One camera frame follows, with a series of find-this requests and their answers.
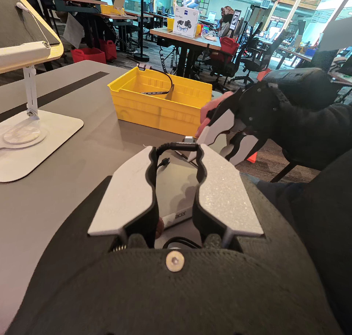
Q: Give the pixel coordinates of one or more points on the person's left hand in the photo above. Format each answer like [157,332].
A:
[159,227]

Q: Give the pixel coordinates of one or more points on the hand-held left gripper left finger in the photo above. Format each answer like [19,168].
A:
[121,203]

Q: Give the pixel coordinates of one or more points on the cluttered wooden side desk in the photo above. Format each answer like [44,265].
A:
[181,40]

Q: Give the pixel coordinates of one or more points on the person's right forearm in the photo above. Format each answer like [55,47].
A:
[308,120]

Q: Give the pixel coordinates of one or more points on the white printed box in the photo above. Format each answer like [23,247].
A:
[186,21]

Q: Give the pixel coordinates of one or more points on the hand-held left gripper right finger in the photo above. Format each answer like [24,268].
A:
[231,203]

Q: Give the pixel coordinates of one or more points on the orange traffic cone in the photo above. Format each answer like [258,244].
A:
[264,75]
[252,158]

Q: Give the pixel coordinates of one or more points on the grey usb hub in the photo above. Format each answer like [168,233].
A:
[154,92]
[179,219]

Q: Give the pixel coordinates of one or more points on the dark board with wooden rim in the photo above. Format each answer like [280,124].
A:
[22,15]

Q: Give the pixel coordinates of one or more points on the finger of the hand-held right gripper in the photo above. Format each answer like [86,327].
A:
[247,148]
[220,127]

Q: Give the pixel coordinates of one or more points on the black office chair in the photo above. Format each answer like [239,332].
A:
[236,59]

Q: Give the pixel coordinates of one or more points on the red plastic container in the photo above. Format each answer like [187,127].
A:
[229,46]

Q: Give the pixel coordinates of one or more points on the white stand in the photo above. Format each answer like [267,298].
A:
[33,137]

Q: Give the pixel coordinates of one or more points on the yellow plastic bin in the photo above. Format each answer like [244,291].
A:
[159,112]

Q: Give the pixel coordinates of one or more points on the person's right hand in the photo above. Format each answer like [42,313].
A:
[212,110]

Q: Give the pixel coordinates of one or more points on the red floor container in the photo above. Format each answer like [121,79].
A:
[109,50]
[88,56]

